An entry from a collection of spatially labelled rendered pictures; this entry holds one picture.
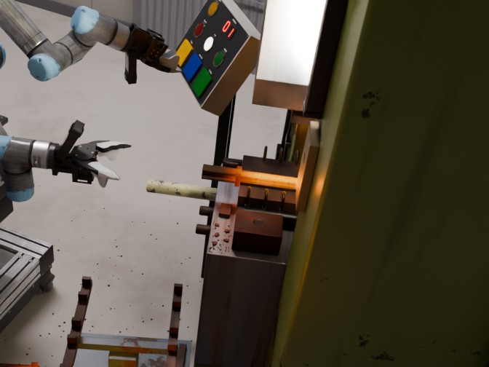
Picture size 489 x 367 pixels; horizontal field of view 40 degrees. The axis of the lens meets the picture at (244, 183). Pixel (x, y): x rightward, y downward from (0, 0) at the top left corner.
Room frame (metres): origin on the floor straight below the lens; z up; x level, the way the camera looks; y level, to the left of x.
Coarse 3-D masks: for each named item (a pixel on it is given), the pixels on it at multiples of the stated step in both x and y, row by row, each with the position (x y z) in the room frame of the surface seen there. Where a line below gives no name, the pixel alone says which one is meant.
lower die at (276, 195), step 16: (256, 160) 1.52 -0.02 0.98; (272, 160) 1.53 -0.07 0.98; (288, 176) 1.44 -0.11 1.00; (240, 192) 1.35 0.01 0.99; (256, 192) 1.36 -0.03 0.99; (272, 192) 1.37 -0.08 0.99; (288, 192) 1.38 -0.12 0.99; (272, 208) 1.34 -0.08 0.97; (288, 208) 1.34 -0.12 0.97; (288, 224) 1.34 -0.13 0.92
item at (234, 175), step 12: (204, 168) 1.41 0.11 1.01; (216, 168) 1.41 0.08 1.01; (228, 168) 1.42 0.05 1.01; (240, 168) 1.43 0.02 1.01; (216, 180) 1.40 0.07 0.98; (228, 180) 1.40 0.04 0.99; (252, 180) 1.40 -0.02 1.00; (264, 180) 1.40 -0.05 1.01; (276, 180) 1.41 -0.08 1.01; (288, 180) 1.42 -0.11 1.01
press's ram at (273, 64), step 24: (288, 0) 1.29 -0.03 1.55; (312, 0) 1.29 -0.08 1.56; (264, 24) 1.29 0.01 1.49; (288, 24) 1.29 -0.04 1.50; (312, 24) 1.29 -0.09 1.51; (264, 48) 1.29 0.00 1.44; (288, 48) 1.29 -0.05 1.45; (312, 48) 1.29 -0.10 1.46; (264, 72) 1.29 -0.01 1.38; (288, 72) 1.29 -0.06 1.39
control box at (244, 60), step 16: (208, 0) 2.12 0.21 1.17; (224, 0) 2.07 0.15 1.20; (208, 16) 2.06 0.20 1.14; (224, 16) 2.00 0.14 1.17; (240, 16) 1.99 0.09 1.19; (192, 32) 2.07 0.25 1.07; (208, 32) 2.01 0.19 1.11; (224, 32) 1.94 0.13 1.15; (240, 32) 1.88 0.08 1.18; (256, 32) 1.92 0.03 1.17; (176, 48) 2.08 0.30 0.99; (224, 48) 1.89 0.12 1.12; (240, 48) 1.83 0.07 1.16; (256, 48) 1.85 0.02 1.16; (208, 64) 1.89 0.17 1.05; (224, 64) 1.84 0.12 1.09; (240, 64) 1.83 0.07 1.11; (256, 64) 1.85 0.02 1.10; (192, 80) 1.90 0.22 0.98; (224, 80) 1.81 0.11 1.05; (240, 80) 1.83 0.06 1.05; (208, 96) 1.79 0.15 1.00; (224, 96) 1.81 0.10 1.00
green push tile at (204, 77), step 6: (204, 72) 1.87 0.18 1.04; (198, 78) 1.87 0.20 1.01; (204, 78) 1.85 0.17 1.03; (210, 78) 1.83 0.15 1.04; (192, 84) 1.87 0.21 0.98; (198, 84) 1.85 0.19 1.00; (204, 84) 1.83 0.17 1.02; (198, 90) 1.83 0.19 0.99; (204, 90) 1.82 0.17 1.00; (198, 96) 1.81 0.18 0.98
